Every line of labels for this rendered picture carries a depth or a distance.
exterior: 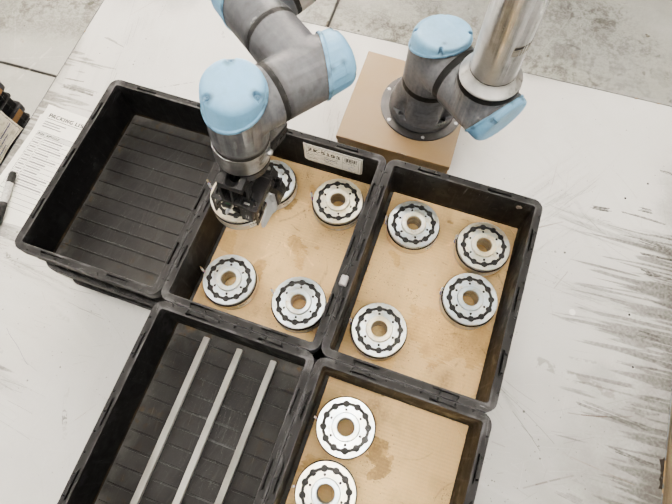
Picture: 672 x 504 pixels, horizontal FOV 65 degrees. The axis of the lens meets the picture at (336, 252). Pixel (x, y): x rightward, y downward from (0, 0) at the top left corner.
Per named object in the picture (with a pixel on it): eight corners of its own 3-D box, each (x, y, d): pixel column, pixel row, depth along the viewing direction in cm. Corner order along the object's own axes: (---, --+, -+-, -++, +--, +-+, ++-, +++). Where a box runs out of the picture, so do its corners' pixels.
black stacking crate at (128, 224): (135, 113, 121) (114, 80, 110) (254, 148, 116) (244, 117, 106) (46, 267, 107) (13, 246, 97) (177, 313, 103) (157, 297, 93)
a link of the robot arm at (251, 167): (224, 103, 68) (283, 124, 68) (228, 123, 73) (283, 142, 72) (200, 151, 66) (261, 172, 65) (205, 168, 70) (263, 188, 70)
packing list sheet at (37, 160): (43, 103, 136) (41, 102, 135) (123, 125, 133) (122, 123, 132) (-26, 213, 125) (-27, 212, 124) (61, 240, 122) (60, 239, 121)
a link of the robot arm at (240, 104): (287, 89, 57) (217, 126, 55) (287, 142, 67) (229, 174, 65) (248, 38, 58) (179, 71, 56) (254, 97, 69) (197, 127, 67)
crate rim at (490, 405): (388, 163, 103) (389, 156, 101) (540, 207, 99) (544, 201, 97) (318, 356, 90) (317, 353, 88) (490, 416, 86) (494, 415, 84)
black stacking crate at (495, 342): (385, 187, 112) (389, 159, 102) (523, 228, 108) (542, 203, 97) (322, 364, 99) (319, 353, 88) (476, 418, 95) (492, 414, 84)
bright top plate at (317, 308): (286, 269, 101) (285, 268, 101) (334, 289, 99) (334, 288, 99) (262, 316, 98) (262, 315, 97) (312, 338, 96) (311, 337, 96)
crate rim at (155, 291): (117, 84, 112) (113, 77, 109) (247, 122, 108) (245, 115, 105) (17, 250, 98) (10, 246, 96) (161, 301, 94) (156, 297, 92)
